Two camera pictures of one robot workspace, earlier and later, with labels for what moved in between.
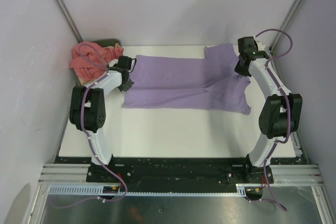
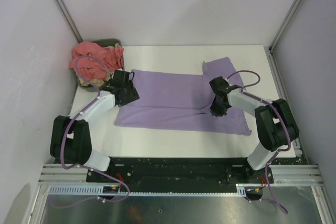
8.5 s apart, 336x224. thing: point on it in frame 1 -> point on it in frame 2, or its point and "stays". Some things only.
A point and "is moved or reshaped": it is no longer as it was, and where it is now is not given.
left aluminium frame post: (61, 6) stays
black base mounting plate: (139, 174) stays
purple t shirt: (210, 83) is moved or reshaped
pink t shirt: (90, 61) stays
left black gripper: (123, 88) -> (133, 94)
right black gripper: (239, 70) -> (219, 112)
